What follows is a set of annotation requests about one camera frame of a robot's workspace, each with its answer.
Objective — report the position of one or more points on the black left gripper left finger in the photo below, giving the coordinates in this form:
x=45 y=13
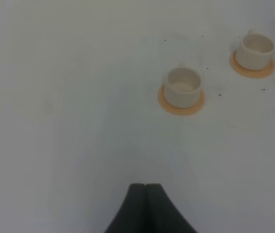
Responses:
x=130 y=216

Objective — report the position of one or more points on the white teacup near left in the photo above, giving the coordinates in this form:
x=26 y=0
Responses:
x=182 y=87

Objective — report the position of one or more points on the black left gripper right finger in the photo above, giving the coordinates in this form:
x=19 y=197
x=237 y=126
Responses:
x=163 y=215

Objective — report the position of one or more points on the orange coaster near left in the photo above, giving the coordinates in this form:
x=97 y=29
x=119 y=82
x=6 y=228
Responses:
x=180 y=111

